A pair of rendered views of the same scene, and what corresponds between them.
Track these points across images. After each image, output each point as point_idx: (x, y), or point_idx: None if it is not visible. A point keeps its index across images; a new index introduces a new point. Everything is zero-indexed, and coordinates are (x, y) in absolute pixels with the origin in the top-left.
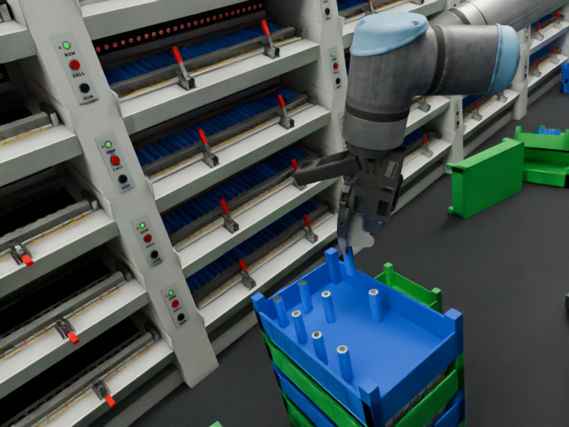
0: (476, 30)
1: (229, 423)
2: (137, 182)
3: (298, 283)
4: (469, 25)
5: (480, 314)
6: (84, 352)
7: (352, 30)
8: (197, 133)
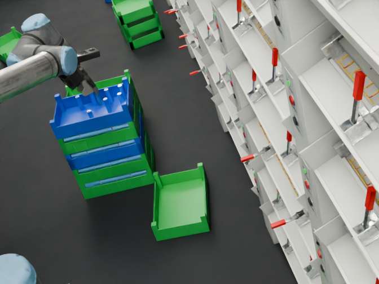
0: (14, 46)
1: (183, 133)
2: (191, 10)
3: (120, 92)
4: (17, 45)
5: (136, 257)
6: None
7: (238, 79)
8: None
